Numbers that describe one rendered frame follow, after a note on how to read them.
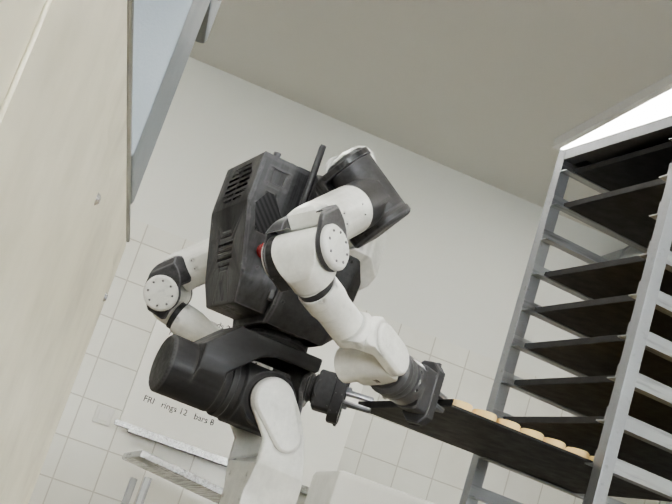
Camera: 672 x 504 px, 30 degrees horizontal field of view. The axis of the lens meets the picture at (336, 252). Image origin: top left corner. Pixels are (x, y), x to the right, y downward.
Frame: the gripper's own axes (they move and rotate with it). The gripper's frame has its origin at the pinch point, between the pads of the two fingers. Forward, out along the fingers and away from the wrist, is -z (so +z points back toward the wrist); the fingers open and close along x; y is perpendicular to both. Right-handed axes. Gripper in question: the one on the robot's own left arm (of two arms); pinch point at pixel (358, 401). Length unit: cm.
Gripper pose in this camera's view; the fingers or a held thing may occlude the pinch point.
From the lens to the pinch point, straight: 268.7
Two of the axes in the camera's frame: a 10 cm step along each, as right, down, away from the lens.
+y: 0.5, 3.0, 9.5
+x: 3.0, -9.2, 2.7
